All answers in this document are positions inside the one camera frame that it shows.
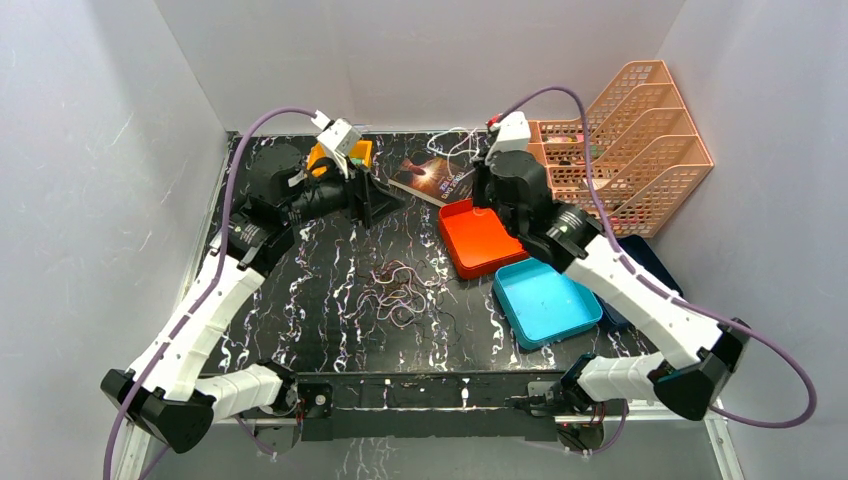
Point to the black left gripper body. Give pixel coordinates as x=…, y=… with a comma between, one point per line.
x=359, y=195

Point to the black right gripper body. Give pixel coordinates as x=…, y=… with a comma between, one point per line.
x=483, y=195

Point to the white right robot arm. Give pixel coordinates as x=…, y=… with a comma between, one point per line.
x=696, y=355

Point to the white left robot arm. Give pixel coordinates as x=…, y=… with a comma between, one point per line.
x=239, y=260

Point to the yellow plastic parts bin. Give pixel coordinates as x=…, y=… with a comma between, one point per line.
x=361, y=151

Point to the dark paperback book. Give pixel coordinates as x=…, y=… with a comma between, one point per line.
x=433, y=179

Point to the orange square tray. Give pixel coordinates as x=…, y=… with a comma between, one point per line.
x=476, y=240

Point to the light blue square tray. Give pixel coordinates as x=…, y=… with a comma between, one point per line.
x=543, y=306

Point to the peach plastic file organizer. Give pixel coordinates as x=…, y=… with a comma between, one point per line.
x=641, y=155

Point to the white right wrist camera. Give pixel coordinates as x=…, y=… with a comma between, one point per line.
x=509, y=132

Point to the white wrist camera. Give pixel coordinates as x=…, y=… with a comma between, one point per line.
x=337, y=138
x=509, y=132

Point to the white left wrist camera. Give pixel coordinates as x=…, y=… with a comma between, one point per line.
x=337, y=138

